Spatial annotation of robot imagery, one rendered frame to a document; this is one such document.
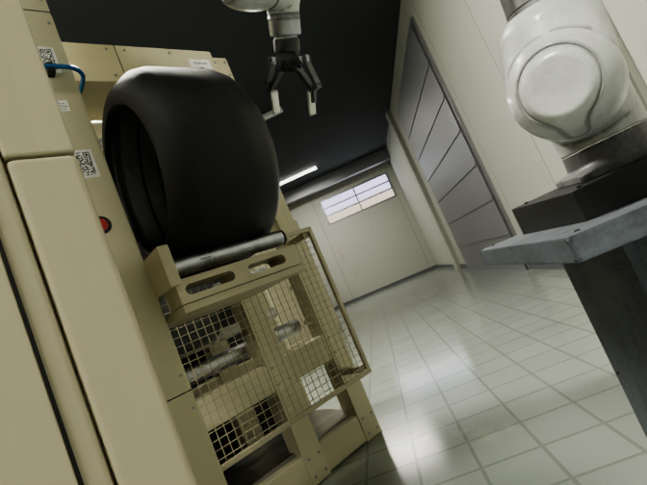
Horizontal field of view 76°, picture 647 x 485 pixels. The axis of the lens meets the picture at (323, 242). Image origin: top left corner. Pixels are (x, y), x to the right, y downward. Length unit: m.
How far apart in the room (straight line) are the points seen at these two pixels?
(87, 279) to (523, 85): 0.61
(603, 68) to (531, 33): 0.12
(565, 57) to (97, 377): 0.66
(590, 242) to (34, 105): 0.66
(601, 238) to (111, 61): 1.53
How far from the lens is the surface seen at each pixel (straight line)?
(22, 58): 0.45
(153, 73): 1.19
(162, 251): 1.00
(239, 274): 1.07
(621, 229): 0.71
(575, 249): 0.68
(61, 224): 0.38
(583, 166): 0.95
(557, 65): 0.70
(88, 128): 1.23
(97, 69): 1.68
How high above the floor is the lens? 0.72
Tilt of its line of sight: 6 degrees up
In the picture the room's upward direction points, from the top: 23 degrees counter-clockwise
